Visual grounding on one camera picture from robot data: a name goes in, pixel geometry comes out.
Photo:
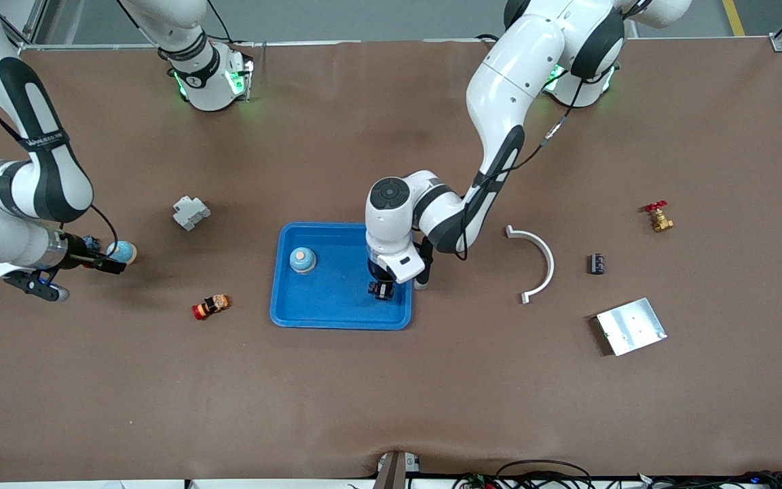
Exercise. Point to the brown table mat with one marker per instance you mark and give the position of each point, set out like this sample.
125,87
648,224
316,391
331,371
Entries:
391,394

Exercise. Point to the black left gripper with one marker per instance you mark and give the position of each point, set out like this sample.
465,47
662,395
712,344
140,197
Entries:
377,276

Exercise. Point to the red yellow emergency stop button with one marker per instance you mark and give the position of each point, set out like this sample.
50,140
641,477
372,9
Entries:
211,305

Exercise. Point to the red pushbutton with blue base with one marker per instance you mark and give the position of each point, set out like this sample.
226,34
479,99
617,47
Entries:
91,242

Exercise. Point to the black terminal block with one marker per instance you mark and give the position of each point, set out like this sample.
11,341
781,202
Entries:
381,291

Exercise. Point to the blue plastic tray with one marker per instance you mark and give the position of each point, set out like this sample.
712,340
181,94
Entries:
337,299

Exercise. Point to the silver aluminium plate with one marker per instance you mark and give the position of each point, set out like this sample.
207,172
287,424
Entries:
632,326

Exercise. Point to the grey metal table clamp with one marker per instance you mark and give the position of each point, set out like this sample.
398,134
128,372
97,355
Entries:
394,472

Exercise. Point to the white curved plastic bracket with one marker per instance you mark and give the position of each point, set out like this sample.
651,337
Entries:
548,261

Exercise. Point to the blue dome call bell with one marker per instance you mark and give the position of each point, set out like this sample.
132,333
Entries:
125,250
303,261

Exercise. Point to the white circuit breaker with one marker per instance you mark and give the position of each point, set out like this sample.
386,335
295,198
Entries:
191,213

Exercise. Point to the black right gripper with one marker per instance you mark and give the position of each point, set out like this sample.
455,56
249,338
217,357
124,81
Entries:
80,256

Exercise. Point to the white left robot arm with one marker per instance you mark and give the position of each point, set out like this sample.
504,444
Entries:
520,75

